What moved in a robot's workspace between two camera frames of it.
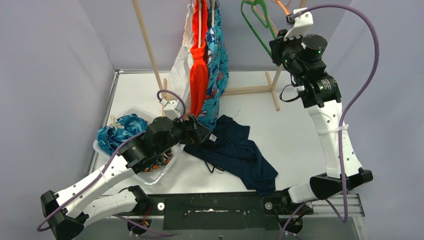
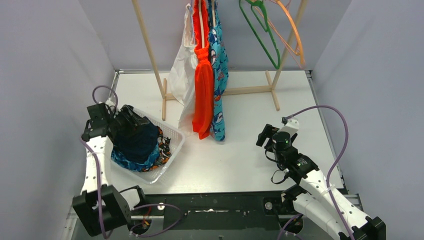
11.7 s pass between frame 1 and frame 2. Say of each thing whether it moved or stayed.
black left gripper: moved
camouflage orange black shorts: stayed
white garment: stayed
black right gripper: moved
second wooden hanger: stayed
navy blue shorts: moved
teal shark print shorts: moved
